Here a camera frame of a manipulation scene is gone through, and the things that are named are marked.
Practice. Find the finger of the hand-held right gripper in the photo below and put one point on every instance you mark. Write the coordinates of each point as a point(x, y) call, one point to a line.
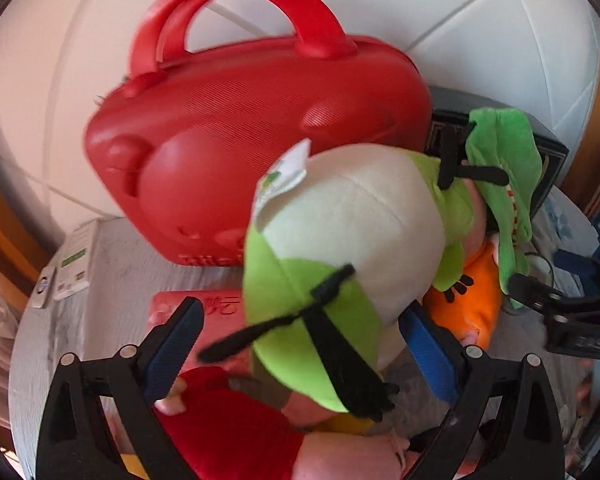
point(540, 297)
point(577, 266)

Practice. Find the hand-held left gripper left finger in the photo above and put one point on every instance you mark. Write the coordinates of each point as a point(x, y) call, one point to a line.
point(175, 350)

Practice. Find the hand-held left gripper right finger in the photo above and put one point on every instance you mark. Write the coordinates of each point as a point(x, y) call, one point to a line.
point(427, 355)

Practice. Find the green bird plush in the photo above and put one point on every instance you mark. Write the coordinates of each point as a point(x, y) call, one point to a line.
point(360, 210)

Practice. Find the cloth-covered round desktop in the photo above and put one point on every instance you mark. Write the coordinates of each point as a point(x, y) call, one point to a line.
point(120, 270)

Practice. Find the pink and white box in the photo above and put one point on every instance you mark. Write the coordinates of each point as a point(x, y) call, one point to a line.
point(220, 305)

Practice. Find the pig plush in red dress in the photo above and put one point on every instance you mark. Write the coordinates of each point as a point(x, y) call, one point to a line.
point(230, 425)

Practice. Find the black gift box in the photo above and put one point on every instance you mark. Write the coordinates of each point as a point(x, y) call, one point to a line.
point(550, 160)

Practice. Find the pig plush with green hat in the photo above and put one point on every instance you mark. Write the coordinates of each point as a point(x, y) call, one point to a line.
point(510, 150)

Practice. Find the flat white box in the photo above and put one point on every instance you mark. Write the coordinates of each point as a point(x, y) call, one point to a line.
point(75, 260)

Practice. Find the white remote control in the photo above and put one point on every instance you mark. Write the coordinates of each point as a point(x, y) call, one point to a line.
point(43, 287)

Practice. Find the red plastic carry case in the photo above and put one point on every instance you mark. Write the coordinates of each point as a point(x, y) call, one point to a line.
point(205, 125)

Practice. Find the wooden wall column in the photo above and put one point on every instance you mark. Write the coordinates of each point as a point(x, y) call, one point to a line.
point(595, 150)
point(5, 240)

